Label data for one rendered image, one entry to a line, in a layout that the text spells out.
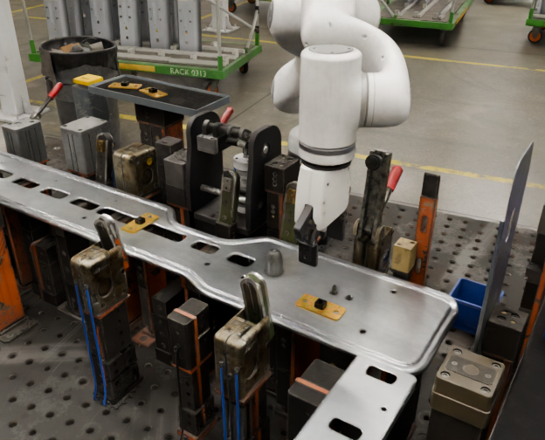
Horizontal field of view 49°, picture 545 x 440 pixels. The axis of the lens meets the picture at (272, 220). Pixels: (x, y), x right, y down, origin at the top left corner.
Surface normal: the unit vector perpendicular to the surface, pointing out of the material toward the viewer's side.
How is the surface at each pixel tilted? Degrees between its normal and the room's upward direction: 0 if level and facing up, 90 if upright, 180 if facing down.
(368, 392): 0
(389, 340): 0
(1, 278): 90
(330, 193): 90
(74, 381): 0
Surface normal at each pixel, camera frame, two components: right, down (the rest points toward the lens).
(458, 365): 0.00, -0.87
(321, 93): -0.33, 0.46
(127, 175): -0.54, 0.41
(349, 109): 0.01, 0.52
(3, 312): 0.84, 0.26
